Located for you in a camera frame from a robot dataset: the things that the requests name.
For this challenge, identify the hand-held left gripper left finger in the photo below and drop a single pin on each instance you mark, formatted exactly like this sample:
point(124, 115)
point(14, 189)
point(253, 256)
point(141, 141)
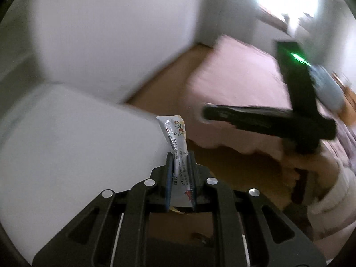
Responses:
point(168, 189)

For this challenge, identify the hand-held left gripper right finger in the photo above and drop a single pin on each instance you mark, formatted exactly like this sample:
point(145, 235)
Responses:
point(192, 189)

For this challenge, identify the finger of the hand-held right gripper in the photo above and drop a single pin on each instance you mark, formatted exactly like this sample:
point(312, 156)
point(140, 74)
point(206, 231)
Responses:
point(244, 116)

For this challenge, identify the white sachet packet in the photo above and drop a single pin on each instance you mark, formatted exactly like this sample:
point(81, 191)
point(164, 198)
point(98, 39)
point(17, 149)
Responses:
point(175, 133)

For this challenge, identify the person's right hand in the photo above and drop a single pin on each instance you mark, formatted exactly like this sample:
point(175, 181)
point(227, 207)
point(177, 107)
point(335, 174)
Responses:
point(322, 169)

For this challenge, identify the wooden furniture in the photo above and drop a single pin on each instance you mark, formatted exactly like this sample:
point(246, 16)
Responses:
point(347, 89)

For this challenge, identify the white cabinet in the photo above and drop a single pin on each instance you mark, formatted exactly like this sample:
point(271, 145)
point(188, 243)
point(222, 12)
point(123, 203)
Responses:
point(69, 155)

